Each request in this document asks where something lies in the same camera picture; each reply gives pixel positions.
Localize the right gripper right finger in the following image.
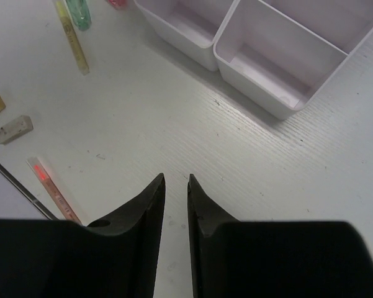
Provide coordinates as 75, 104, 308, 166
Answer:
187, 174, 237, 297

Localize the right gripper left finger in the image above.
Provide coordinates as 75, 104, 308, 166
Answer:
86, 173, 166, 297

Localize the orange marker pen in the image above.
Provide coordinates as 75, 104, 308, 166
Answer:
27, 157, 82, 225

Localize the grey eraser block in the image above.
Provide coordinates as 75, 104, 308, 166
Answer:
0, 115, 34, 145

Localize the right white organizer bin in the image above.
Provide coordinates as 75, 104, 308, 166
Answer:
213, 1, 373, 119

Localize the white organizer bin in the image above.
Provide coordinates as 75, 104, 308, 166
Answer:
213, 1, 373, 119
135, 0, 233, 71

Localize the left white organizer bin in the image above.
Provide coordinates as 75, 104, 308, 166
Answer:
135, 0, 233, 71

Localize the yellow marker pen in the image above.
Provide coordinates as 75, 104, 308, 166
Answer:
53, 1, 89, 75

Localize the green translucent tube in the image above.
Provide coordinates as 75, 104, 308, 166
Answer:
66, 0, 92, 31

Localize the pink translucent tube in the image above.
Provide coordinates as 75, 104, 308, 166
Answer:
107, 0, 128, 10

